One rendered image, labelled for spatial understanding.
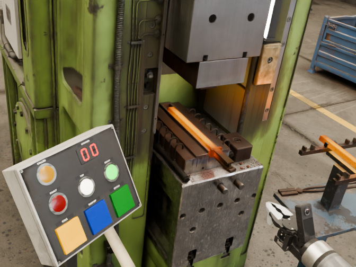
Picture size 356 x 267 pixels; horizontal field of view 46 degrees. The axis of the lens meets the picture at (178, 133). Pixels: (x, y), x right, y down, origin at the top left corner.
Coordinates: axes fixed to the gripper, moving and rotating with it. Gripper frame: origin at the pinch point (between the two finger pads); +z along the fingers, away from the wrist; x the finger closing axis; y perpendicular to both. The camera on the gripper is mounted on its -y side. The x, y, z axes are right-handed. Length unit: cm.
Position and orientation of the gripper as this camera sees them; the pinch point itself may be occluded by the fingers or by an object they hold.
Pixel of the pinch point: (269, 203)
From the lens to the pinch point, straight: 141.4
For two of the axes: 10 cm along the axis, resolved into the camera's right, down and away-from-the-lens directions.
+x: 8.7, -1.6, 4.6
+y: -1.1, 8.6, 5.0
